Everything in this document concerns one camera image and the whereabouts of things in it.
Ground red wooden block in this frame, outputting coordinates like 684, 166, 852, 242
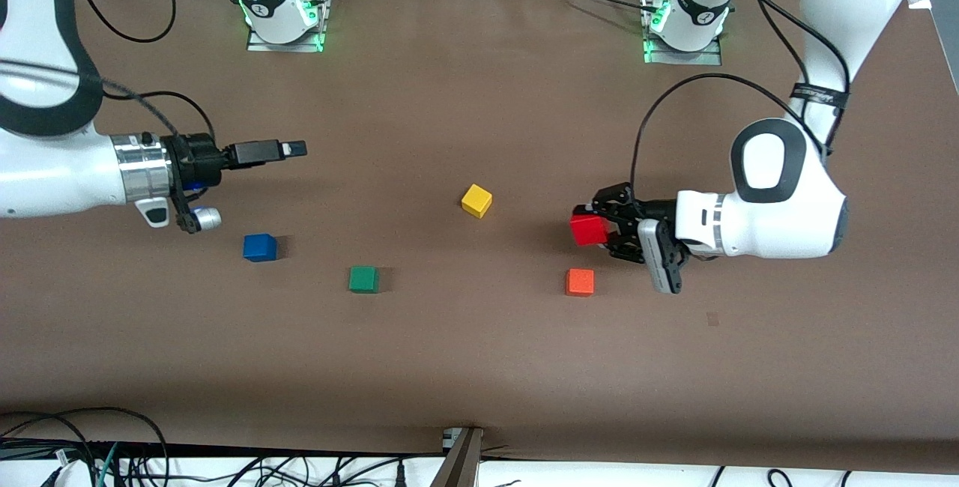
570, 214, 613, 247

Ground blue wooden block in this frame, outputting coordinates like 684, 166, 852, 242
243, 234, 278, 263

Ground yellow wooden block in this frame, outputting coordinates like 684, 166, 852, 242
461, 184, 494, 219

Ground brown table cover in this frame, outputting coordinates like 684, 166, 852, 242
0, 0, 959, 473

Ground metal support strut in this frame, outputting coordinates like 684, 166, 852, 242
430, 427, 485, 487

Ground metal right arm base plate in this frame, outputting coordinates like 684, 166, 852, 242
246, 0, 328, 53

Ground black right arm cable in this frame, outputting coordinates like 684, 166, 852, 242
0, 0, 218, 145

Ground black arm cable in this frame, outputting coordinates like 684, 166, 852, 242
0, 0, 218, 145
632, 0, 853, 199

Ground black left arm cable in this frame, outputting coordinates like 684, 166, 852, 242
632, 0, 853, 199

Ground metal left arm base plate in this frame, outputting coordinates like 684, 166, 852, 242
643, 0, 724, 66

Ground black left arm strap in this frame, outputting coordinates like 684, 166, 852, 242
792, 84, 850, 109

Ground black looped cable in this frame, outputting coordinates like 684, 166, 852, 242
0, 406, 170, 487

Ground green cable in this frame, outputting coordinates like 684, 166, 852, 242
96, 442, 121, 487

